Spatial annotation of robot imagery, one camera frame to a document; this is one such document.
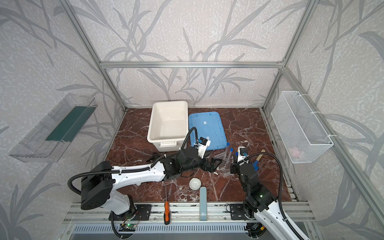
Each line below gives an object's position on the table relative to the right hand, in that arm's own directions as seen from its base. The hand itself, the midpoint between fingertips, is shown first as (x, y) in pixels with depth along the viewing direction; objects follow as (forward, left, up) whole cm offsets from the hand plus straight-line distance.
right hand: (235, 150), depth 79 cm
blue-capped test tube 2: (0, +2, +1) cm, 2 cm away
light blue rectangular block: (-23, +18, -12) cm, 32 cm away
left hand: (-5, +10, +4) cm, 12 cm away
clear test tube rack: (-4, +5, -14) cm, 16 cm away
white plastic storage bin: (+29, +43, -15) cm, 54 cm away
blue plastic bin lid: (+28, +13, -15) cm, 34 cm away
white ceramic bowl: (-13, +22, -15) cm, 29 cm away
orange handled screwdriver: (-28, +35, -13) cm, 47 cm away
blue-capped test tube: (+5, +3, -8) cm, 10 cm away
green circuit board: (-33, +54, -16) cm, 65 cm away
